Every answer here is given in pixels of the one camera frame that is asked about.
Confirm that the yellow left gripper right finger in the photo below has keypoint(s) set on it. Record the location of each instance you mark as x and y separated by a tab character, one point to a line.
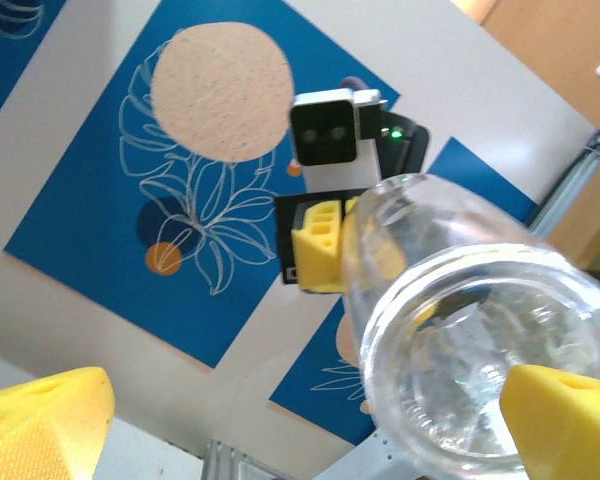
565	430

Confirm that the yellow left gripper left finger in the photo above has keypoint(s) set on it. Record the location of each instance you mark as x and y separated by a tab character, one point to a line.
40	435

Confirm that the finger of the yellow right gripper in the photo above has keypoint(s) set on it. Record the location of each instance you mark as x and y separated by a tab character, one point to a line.
351	205
315	250

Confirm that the tall clear cup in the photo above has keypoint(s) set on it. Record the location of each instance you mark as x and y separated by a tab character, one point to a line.
455	280

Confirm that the light wooden door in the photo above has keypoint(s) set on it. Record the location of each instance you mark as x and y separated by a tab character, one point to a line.
555	50

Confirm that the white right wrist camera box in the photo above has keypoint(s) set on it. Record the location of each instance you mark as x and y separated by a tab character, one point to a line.
322	132

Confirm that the blue floral wall panel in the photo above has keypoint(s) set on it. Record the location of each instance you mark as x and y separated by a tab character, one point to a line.
80	225
305	390
10	60

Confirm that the aluminium side rail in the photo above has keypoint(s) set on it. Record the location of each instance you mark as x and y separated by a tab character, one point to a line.
230	462

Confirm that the aluminium frame bar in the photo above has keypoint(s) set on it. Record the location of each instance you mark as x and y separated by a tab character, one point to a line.
570	195

